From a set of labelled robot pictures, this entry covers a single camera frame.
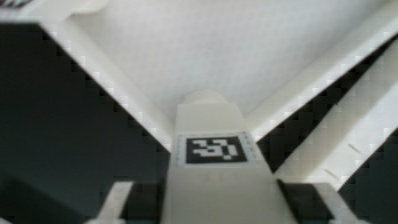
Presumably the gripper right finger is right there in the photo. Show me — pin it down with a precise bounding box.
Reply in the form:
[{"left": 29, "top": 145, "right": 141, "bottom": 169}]
[{"left": 278, "top": 180, "right": 372, "bottom": 224}]

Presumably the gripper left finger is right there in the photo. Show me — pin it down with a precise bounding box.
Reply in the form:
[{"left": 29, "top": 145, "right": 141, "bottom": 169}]
[{"left": 86, "top": 181, "right": 158, "bottom": 224}]

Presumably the white desk leg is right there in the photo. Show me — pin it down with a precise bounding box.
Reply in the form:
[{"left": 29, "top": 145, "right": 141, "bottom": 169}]
[
  {"left": 0, "top": 0, "right": 111, "bottom": 22},
  {"left": 160, "top": 90, "right": 297, "bottom": 224}
]

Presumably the white desk top tray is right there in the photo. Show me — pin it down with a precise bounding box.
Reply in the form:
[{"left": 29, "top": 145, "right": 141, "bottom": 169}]
[{"left": 38, "top": 0, "right": 398, "bottom": 141}]

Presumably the white front fence bar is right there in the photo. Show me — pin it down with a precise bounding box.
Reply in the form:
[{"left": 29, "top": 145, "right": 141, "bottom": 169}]
[{"left": 274, "top": 56, "right": 398, "bottom": 191}]

